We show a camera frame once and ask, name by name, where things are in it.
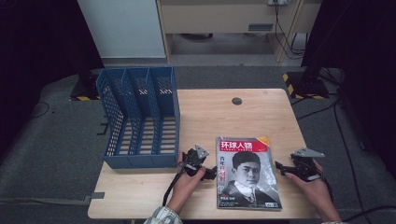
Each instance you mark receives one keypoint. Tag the blue plastic file rack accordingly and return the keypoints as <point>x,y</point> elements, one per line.
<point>140,160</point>

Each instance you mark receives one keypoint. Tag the dark round table grommet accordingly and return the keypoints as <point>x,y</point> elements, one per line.
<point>237,101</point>

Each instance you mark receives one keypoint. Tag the white cabinet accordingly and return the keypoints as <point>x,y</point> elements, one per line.
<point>124,28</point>

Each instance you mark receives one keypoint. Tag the white power strip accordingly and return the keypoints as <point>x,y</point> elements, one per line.
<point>278,2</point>

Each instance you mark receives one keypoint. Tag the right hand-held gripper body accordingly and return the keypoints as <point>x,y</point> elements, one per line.
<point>306,168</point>

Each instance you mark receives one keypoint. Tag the grey tape piece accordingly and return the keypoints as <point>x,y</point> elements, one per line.
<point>98,195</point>

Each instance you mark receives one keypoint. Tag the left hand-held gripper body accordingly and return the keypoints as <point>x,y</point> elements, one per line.
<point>193,159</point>

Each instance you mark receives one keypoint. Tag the dark curtain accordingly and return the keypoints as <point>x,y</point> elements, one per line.
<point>31,46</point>
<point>367,62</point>

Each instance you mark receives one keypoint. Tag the magazine with portrait cover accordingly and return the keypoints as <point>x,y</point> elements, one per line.
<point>249,174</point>

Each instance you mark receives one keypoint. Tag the person's right hand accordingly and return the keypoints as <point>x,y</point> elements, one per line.
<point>317,189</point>

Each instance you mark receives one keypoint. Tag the light wooden desk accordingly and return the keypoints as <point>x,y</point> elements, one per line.
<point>218,18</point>

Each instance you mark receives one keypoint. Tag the black stand with striped base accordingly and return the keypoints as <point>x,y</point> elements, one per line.
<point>84,91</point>
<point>308,85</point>

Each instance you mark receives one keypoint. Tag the person's left hand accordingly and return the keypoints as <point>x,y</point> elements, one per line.
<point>185,189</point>

